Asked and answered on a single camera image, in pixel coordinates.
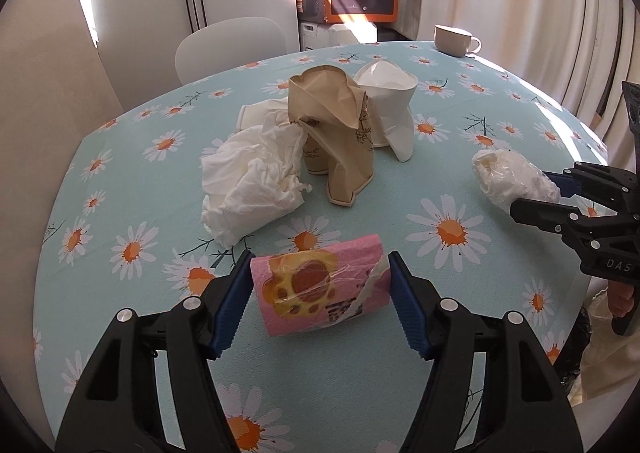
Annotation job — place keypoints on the cream curtain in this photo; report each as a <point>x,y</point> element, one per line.
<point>525,8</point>

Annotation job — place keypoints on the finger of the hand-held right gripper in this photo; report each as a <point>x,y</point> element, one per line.
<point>557,182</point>
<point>540,213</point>

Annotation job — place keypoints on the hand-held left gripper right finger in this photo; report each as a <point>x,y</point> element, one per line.
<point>405,303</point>

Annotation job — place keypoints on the daisy print blue tablecloth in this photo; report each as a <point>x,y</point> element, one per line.
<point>150,213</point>

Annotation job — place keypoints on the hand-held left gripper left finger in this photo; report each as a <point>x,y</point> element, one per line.
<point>230,303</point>

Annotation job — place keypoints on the person's right hand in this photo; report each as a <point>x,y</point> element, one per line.
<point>624,300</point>

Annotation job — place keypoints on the crushed white paper cup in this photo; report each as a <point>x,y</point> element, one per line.
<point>395,113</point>

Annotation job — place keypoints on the pink tissue packet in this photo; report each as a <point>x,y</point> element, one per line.
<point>310,293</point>

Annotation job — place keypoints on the white tissue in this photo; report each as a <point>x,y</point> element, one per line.
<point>250,183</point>

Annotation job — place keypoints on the white storage box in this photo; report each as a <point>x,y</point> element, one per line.
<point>320,35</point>

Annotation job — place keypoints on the white chair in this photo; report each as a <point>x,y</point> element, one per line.
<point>225,48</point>

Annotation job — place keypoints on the white mug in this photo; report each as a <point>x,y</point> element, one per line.
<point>450,40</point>

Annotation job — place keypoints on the clear plastic bag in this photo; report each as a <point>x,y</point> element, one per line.
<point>510,178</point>

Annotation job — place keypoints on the crushed brown paper cup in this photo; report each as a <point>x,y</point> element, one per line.
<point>330,123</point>

